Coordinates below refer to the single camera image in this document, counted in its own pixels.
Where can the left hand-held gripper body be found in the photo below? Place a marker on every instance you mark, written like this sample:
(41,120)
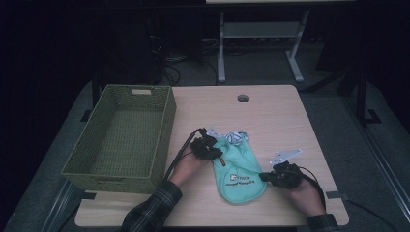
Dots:
(204,146)

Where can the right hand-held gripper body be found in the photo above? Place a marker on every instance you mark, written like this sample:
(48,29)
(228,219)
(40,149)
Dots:
(286,175)

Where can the teal cloth bag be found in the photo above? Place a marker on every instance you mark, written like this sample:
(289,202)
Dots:
(238,175)

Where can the green woven basket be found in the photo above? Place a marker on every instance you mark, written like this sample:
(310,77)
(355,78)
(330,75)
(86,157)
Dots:
(129,129)

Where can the person's left hand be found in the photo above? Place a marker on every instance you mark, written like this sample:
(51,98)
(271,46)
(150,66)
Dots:
(187,169)

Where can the person's right hand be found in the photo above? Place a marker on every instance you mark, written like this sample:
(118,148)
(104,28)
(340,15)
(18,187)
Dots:
(306,199)

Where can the grey tape strip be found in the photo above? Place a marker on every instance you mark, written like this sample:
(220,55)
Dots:
(337,195)

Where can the black metal stand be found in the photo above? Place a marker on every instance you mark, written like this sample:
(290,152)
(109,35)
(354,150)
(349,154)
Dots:
(361,96)

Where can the black tape strip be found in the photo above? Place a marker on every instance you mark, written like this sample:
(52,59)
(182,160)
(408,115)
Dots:
(87,195)

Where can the aluminium rail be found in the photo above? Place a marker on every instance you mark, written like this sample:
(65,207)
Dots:
(383,167)
(59,206)

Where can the white metal-frame table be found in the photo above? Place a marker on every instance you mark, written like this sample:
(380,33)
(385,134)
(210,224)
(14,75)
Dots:
(259,29)

